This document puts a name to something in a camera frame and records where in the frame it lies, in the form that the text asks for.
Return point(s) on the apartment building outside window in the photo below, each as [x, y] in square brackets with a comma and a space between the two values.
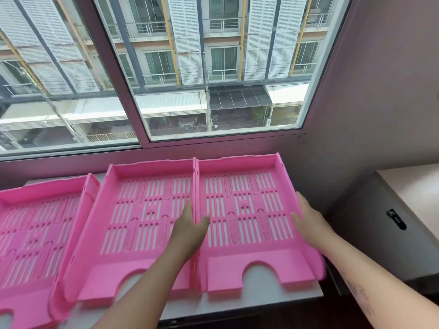
[187, 34]

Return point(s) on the sliding window frame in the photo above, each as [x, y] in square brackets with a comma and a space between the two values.
[113, 68]

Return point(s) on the person's left hand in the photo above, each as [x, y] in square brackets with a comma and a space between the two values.
[187, 236]

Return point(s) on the person's left forearm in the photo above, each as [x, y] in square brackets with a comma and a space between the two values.
[147, 294]

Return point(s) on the pink slotted plastic paper tray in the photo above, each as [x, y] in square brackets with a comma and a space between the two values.
[260, 267]
[31, 304]
[103, 280]

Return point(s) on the person's right forearm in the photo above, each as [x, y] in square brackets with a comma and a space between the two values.
[370, 284]

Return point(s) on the person's right hand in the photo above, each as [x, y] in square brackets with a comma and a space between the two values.
[313, 231]

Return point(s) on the person's left thumb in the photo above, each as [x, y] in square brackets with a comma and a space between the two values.
[203, 224]

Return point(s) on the person's right thumb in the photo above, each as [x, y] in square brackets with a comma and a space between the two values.
[296, 221]

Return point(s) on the grey cabinet with beige top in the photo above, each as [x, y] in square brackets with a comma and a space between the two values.
[370, 243]

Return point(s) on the black cabinet latch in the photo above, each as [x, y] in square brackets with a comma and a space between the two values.
[396, 219]

